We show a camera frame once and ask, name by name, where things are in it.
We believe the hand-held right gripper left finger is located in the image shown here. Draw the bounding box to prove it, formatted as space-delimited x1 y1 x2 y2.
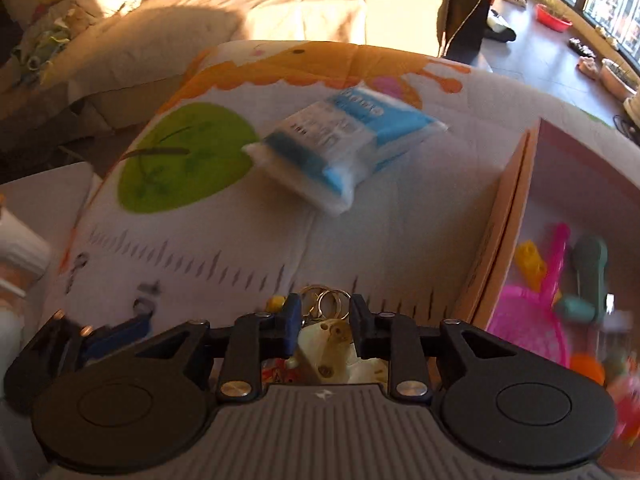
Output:
135 294 304 404

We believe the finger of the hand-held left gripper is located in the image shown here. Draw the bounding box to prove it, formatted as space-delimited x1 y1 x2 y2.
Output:
4 311 85 413
77 309 154 363

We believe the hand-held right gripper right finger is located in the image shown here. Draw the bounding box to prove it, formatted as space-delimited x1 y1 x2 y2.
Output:
349 294 507 404

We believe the keychain with cream tag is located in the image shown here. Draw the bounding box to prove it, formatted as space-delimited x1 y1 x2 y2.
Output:
260 284 392 387

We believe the pink cardboard box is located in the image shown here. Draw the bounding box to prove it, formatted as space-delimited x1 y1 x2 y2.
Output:
452 116 640 443

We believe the pink plastic toy net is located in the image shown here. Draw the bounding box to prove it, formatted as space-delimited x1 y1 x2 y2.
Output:
486 222 574 370

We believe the blue tissue packet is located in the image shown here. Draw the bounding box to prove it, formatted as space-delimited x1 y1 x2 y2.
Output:
241 86 449 217

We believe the yellow toy block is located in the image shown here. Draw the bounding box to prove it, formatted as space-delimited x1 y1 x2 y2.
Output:
515 241 549 292

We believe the orange plastic toy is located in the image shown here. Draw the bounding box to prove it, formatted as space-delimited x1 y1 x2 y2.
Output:
569 352 607 387

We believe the green toy handle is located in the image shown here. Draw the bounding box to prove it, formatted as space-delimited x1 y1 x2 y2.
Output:
554 235 612 324

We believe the white container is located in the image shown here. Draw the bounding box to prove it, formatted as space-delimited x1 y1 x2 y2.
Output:
0 204 52 288

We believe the printed play mat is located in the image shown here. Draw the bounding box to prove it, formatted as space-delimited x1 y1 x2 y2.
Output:
42 40 640 411

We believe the crumpled brown blanket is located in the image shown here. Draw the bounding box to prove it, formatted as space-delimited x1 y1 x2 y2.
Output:
249 0 484 57

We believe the long planter box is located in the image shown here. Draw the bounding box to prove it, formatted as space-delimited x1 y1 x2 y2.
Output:
599 58 639 102

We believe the red plastic basin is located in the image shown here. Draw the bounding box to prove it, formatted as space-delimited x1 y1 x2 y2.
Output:
534 3 574 33

